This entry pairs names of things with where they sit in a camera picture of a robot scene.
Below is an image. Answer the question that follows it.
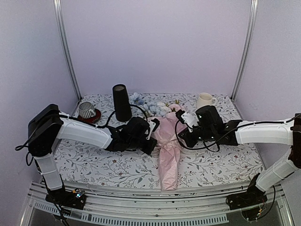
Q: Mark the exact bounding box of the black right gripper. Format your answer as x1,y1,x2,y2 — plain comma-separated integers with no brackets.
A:
178,125,216,148

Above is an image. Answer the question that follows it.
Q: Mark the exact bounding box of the pink flower bouquet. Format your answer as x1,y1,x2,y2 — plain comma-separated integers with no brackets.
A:
129,92,185,191

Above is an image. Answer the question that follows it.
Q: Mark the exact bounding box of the cream printed ribbon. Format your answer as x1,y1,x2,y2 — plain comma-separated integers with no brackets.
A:
153,140,210,154

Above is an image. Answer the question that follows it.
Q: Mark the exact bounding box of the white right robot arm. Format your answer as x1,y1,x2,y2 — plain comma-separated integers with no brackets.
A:
176,105,301,205

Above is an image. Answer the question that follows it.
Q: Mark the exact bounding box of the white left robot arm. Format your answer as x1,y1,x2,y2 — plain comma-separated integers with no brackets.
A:
26,104,159,204

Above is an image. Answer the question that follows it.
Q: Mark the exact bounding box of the black tapered vase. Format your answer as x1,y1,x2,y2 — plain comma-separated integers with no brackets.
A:
112,84,132,122

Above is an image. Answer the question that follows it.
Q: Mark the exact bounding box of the cream ceramic mug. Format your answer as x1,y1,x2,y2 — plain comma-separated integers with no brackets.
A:
196,93,217,109

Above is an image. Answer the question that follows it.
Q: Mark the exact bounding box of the red lacquer saucer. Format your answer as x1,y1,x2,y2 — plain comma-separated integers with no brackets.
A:
77,109,101,124

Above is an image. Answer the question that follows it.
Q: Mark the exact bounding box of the striped grey teacup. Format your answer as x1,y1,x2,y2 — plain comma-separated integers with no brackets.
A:
79,102,96,119

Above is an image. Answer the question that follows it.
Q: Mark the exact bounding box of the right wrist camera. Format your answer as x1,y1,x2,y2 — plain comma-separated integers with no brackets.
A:
175,110,199,133

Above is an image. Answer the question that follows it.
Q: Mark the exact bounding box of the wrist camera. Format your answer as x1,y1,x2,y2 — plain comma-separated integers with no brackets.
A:
175,110,199,133
145,118,160,140

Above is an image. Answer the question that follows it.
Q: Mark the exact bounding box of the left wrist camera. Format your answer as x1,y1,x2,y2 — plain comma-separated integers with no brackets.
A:
145,118,160,140

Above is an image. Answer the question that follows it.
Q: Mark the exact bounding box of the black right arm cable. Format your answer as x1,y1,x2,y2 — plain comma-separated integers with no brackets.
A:
175,122,221,153

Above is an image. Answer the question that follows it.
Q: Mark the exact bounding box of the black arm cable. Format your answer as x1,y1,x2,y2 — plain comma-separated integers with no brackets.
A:
97,104,149,129
175,122,221,153

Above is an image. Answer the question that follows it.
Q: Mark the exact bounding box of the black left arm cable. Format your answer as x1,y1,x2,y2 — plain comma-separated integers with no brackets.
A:
97,104,149,129

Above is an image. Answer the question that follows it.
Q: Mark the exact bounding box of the aluminium front rail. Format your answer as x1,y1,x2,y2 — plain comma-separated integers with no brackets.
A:
20,181,292,226

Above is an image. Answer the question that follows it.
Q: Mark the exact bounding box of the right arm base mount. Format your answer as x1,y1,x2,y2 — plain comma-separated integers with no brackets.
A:
226,173,268,221

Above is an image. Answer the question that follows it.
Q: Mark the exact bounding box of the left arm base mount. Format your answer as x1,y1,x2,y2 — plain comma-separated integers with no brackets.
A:
45,186,87,210

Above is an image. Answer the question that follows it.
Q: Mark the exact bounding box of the right aluminium frame post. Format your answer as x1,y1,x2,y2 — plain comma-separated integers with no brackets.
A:
231,0,259,102

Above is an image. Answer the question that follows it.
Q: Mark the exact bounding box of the aluminium frame post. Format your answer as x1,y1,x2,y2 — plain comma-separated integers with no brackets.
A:
53,0,82,101
231,0,259,102

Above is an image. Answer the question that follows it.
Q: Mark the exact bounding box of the left aluminium frame post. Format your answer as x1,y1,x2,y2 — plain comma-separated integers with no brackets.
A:
53,0,82,101

